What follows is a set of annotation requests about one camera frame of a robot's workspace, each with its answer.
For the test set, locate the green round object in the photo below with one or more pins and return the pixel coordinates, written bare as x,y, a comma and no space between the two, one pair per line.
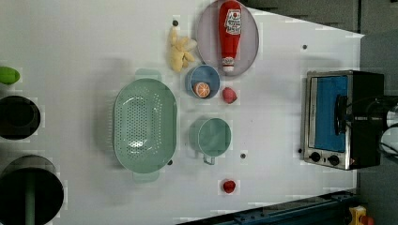
9,75

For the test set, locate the silver black toaster oven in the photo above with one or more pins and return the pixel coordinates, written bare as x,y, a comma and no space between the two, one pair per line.
341,129

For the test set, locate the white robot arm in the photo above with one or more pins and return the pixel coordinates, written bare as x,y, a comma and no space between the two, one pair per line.
389,137

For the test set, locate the black round base lower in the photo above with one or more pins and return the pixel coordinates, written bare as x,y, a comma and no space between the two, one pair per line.
31,192

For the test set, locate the blue metal frame rail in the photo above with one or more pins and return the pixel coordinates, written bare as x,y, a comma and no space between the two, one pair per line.
327,209

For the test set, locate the orange slice toy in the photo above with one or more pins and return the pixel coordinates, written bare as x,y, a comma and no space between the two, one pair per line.
201,89

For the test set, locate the red strawberry toy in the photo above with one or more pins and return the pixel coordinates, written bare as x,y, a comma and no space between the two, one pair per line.
229,95

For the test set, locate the green cup with handle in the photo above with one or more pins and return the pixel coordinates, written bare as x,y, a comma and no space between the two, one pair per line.
211,137

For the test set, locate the green perforated colander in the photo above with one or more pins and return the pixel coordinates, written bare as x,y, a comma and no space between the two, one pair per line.
144,126

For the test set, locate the blue bowl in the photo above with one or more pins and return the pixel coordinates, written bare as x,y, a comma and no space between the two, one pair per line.
203,74

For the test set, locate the red plush ketchup bottle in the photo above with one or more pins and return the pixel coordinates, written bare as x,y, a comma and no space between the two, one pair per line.
229,28

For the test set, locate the yellow plush peeled banana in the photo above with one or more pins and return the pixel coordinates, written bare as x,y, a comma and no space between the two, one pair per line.
180,50

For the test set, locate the black round base upper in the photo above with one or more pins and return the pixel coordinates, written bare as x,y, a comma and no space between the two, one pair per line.
19,117

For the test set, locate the grey round plate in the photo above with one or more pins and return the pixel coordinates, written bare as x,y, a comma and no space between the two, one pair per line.
208,41

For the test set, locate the black round base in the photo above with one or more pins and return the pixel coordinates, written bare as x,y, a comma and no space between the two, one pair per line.
19,117
31,192

